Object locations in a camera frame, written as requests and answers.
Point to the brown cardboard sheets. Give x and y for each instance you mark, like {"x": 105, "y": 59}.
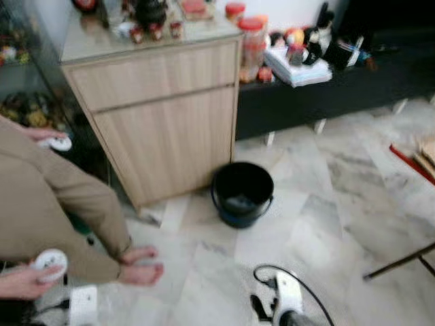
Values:
{"x": 425, "y": 153}

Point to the light wooden drawer cabinet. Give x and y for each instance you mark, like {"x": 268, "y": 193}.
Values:
{"x": 156, "y": 115}

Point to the colourful toy figurine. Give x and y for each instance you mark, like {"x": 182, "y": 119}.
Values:
{"x": 294, "y": 42}

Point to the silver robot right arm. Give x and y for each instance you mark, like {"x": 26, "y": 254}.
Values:
{"x": 299, "y": 319}

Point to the black plastic bucket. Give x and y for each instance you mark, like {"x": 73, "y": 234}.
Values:
{"x": 241, "y": 178}

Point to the black and white figurine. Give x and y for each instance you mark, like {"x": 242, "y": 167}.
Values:
{"x": 319, "y": 34}

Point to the person's bare foot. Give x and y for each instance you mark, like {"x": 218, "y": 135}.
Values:
{"x": 139, "y": 255}
{"x": 141, "y": 274}

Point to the tall red lid snack jar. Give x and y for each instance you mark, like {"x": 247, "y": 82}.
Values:
{"x": 251, "y": 47}

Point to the person's khaki trousered legs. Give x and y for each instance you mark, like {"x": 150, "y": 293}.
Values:
{"x": 47, "y": 204}

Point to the black low bench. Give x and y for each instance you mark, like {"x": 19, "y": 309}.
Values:
{"x": 340, "y": 95}

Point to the dark teapot ornament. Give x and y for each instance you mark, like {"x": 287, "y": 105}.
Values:
{"x": 151, "y": 11}

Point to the glass display cabinet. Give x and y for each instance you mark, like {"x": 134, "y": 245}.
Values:
{"x": 27, "y": 81}

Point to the person's right hand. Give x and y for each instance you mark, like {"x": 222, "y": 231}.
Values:
{"x": 19, "y": 282}

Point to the small red lid jar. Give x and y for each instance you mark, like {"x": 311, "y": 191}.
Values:
{"x": 234, "y": 12}

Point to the dark green object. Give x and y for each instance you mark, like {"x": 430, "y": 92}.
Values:
{"x": 81, "y": 227}

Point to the red edged table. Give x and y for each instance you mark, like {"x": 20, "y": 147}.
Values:
{"x": 408, "y": 163}

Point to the black television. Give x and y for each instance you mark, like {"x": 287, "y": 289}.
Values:
{"x": 394, "y": 17}

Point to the black box with white label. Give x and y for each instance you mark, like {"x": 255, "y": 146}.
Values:
{"x": 343, "y": 53}

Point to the white paper stack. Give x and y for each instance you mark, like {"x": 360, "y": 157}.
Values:
{"x": 296, "y": 69}

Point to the white round hand controller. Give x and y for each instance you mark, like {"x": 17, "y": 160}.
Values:
{"x": 51, "y": 261}
{"x": 58, "y": 143}

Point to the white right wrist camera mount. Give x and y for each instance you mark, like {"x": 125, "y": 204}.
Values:
{"x": 289, "y": 292}

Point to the person's left hand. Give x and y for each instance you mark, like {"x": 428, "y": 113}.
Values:
{"x": 42, "y": 134}

